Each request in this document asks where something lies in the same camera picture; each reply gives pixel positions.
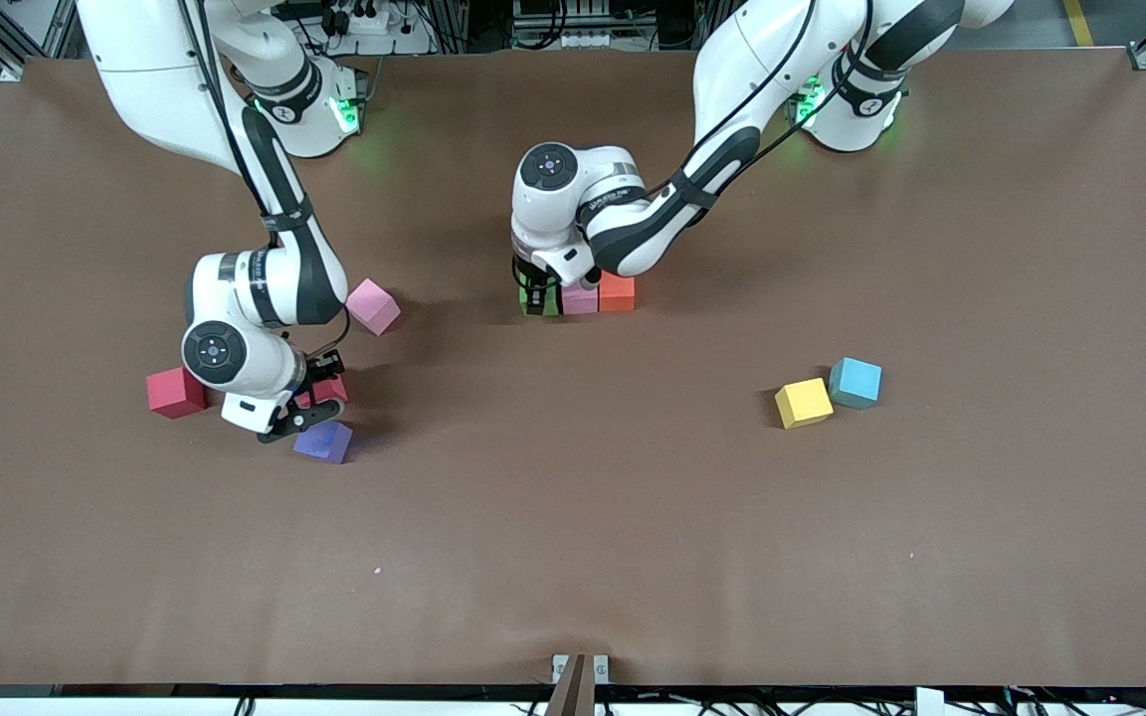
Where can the brown table cover sheet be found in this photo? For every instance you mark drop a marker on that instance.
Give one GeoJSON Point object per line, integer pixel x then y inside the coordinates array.
{"type": "Point", "coordinates": [573, 497]}

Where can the blue foam cube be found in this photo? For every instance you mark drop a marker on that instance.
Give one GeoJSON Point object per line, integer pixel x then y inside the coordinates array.
{"type": "Point", "coordinates": [856, 383]}

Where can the green foam cube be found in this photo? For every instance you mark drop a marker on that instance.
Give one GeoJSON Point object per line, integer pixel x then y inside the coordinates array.
{"type": "Point", "coordinates": [524, 303]}

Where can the red foam cube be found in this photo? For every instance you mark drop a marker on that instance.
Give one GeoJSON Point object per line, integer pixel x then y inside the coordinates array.
{"type": "Point", "coordinates": [332, 390]}
{"type": "Point", "coordinates": [167, 393]}

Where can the white power strip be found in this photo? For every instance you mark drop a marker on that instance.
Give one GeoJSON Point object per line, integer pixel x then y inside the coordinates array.
{"type": "Point", "coordinates": [364, 20]}

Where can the brown wooden strip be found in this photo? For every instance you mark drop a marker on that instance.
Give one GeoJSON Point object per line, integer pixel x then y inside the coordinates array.
{"type": "Point", "coordinates": [573, 691]}

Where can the white socket bar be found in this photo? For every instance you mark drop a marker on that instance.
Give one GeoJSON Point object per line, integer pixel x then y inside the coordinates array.
{"type": "Point", "coordinates": [588, 40]}

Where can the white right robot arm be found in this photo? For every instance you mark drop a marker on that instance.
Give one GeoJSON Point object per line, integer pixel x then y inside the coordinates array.
{"type": "Point", "coordinates": [155, 80]}

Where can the white label tag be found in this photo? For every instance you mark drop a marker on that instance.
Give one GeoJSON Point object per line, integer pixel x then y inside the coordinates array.
{"type": "Point", "coordinates": [929, 704]}

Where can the small metal bracket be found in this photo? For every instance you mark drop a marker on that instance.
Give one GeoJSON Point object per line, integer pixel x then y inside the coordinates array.
{"type": "Point", "coordinates": [559, 666]}

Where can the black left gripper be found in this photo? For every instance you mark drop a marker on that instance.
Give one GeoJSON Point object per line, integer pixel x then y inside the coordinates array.
{"type": "Point", "coordinates": [534, 289]}

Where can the orange foam cube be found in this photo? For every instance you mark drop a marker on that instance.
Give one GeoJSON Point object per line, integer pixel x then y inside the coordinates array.
{"type": "Point", "coordinates": [618, 294]}

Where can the yellow foam cube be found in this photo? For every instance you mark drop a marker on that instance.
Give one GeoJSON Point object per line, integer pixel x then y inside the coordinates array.
{"type": "Point", "coordinates": [804, 403]}

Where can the pink foam cube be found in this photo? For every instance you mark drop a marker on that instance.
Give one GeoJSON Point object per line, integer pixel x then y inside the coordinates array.
{"type": "Point", "coordinates": [374, 306]}
{"type": "Point", "coordinates": [580, 300]}

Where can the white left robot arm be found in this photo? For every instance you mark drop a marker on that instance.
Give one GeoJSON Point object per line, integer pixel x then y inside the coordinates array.
{"type": "Point", "coordinates": [752, 50]}

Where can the purple foam cube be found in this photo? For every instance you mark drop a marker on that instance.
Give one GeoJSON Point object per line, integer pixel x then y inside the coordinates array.
{"type": "Point", "coordinates": [326, 447]}

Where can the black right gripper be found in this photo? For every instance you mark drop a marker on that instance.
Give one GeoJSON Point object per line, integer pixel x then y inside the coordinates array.
{"type": "Point", "coordinates": [318, 374]}

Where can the aluminium frame post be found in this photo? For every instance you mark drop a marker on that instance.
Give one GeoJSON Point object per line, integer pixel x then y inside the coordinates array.
{"type": "Point", "coordinates": [452, 22]}

